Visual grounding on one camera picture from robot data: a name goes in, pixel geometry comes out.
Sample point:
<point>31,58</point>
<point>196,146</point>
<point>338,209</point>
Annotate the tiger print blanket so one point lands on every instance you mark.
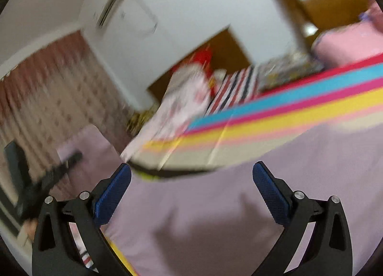
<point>139,121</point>

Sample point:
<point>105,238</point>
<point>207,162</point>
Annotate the colourful striped blanket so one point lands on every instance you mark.
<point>269,114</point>

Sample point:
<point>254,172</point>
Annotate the plaid bedsheet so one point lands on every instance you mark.
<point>233,90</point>

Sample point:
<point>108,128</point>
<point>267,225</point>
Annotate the carved wooden headboard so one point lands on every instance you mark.
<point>323,0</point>

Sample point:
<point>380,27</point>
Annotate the red pillow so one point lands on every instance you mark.
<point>204,56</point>

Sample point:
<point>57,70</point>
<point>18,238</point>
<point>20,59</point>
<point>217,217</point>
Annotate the grey zigzag pillow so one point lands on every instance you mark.
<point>185,74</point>

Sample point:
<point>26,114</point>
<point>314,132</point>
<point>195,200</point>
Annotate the white pink floral quilt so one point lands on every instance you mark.
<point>176,105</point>

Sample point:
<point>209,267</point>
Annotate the pink bedsheet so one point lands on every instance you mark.
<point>350,42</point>

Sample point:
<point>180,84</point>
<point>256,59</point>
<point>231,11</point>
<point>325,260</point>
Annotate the flat wooden headboard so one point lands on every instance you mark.
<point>230,45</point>

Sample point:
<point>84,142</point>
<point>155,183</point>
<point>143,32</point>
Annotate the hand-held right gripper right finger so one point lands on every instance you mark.
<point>269,189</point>

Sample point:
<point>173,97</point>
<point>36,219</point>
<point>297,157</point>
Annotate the small purple cloth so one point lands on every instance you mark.
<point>365,16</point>

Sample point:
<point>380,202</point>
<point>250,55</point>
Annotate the white air conditioner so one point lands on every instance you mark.
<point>110,5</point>

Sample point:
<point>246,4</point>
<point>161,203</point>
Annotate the purple pants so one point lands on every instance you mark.
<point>209,219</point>

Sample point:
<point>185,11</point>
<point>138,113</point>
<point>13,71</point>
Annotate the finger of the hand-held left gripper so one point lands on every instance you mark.
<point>62,166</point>

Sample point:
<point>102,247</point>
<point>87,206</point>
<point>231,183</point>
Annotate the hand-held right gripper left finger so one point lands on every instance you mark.
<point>115,187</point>

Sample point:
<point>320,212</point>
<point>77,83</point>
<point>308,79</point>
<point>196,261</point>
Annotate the floral striped curtain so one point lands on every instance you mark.
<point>59,90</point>

